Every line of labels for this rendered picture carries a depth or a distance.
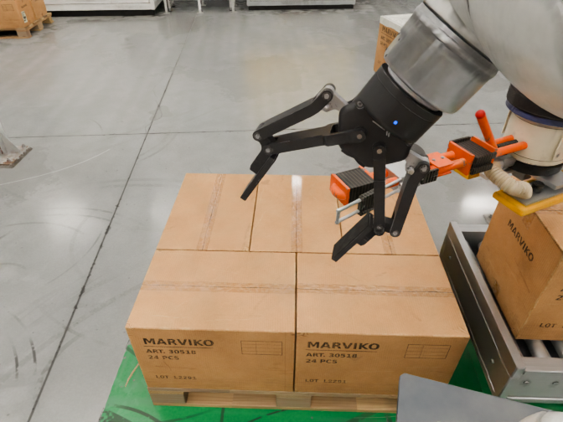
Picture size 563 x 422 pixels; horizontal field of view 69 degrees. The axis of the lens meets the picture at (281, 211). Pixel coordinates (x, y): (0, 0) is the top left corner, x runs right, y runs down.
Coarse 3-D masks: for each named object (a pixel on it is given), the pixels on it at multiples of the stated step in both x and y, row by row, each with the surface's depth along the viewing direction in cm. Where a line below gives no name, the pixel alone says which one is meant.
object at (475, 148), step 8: (472, 136) 109; (448, 144) 108; (456, 144) 105; (464, 144) 107; (472, 144) 107; (480, 144) 107; (488, 144) 105; (456, 152) 105; (464, 152) 103; (472, 152) 104; (480, 152) 104; (488, 152) 104; (496, 152) 102; (472, 160) 101; (480, 160) 101; (488, 160) 104; (464, 168) 104; (472, 168) 103; (480, 168) 103; (488, 168) 105
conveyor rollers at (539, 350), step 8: (488, 288) 157; (496, 304) 151; (504, 320) 145; (512, 336) 140; (528, 344) 140; (536, 344) 137; (544, 344) 138; (552, 344) 142; (560, 344) 138; (520, 352) 136; (536, 352) 136; (544, 352) 135; (560, 352) 137
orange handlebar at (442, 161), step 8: (504, 136) 112; (512, 136) 112; (512, 144) 109; (520, 144) 109; (448, 152) 105; (504, 152) 107; (432, 160) 101; (440, 160) 102; (448, 160) 102; (456, 160) 102; (464, 160) 103; (432, 168) 99; (440, 168) 100; (448, 168) 101; (456, 168) 103; (440, 176) 101; (336, 184) 94; (336, 192) 92
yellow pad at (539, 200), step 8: (536, 184) 110; (544, 184) 110; (496, 192) 112; (536, 192) 111; (544, 192) 111; (552, 192) 111; (560, 192) 111; (504, 200) 110; (512, 200) 109; (520, 200) 108; (528, 200) 108; (536, 200) 108; (544, 200) 109; (552, 200) 109; (560, 200) 110; (512, 208) 108; (520, 208) 106; (528, 208) 106; (536, 208) 107; (520, 216) 107
